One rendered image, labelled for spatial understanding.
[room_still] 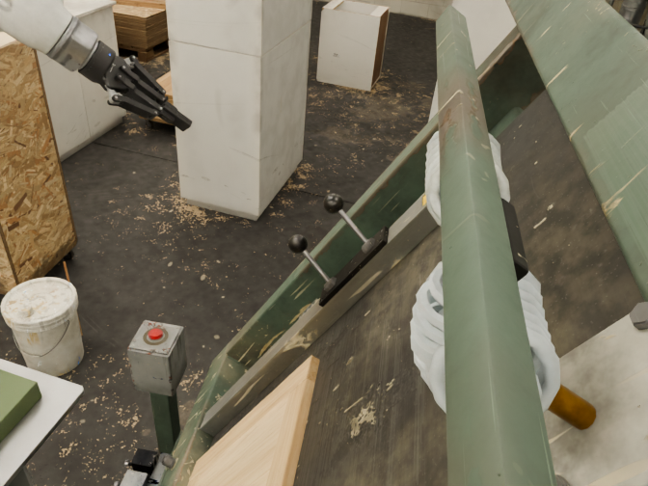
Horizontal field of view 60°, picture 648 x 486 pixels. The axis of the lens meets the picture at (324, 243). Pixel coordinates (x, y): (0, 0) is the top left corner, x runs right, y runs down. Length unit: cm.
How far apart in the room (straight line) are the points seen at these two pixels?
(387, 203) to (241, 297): 201
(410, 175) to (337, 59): 480
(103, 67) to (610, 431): 106
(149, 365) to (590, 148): 134
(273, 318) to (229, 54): 207
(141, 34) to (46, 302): 408
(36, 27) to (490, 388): 108
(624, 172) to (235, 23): 286
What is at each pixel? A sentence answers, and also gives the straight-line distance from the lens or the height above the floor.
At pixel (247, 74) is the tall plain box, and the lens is 327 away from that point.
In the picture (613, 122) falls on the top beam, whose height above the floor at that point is 192.
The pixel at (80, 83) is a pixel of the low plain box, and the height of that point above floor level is 49.
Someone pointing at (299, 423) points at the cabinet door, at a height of 131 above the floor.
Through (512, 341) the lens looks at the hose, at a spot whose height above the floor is 197.
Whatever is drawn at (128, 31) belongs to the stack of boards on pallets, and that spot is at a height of 29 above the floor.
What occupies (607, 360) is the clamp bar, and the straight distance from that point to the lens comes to 37.
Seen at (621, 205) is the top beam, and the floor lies 190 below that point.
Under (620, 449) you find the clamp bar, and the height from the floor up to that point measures 185.
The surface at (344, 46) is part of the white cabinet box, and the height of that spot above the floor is 39.
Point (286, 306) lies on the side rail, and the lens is 143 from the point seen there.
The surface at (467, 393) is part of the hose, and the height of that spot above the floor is 197.
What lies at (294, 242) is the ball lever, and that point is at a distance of 108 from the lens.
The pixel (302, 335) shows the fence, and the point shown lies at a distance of 115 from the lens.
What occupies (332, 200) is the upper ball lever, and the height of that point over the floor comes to 156.
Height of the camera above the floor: 210
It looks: 36 degrees down
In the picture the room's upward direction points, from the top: 6 degrees clockwise
